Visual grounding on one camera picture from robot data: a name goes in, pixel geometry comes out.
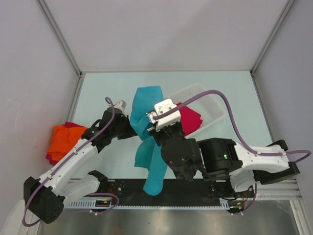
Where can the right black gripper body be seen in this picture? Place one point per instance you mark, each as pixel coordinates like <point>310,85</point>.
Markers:
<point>159,135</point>

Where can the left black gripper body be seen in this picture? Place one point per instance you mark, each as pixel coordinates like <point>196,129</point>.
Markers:
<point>124,129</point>

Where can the teal t shirt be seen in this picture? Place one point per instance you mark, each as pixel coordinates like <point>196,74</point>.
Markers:
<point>148,155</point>

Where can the white plastic mesh basket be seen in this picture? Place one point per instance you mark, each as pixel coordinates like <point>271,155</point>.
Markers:
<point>208,106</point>

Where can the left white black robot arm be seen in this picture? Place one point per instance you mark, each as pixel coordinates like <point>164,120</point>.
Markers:
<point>47,196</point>

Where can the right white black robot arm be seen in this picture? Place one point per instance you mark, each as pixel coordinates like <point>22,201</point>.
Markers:
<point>222,159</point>

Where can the red t shirt in basket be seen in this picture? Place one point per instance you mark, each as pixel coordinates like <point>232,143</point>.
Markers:
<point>191,121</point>

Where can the magenta t shirt on table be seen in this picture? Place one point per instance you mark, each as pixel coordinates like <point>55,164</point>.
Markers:
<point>72,124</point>

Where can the orange t shirt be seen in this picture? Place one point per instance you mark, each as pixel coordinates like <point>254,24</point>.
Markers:
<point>64,142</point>

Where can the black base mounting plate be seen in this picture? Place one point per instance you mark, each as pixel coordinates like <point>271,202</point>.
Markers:
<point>177,191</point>

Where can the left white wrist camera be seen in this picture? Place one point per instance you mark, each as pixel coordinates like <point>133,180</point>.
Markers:
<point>121,105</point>

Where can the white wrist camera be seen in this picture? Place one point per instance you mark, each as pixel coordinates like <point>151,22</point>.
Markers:
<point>161,115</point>
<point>121,105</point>

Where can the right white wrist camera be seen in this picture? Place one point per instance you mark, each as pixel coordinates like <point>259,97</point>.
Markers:
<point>161,115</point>

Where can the white slotted cable duct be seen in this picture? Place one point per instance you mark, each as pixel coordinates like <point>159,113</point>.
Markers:
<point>105,203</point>

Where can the aluminium frame rail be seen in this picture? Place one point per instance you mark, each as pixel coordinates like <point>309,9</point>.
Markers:
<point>284,190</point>

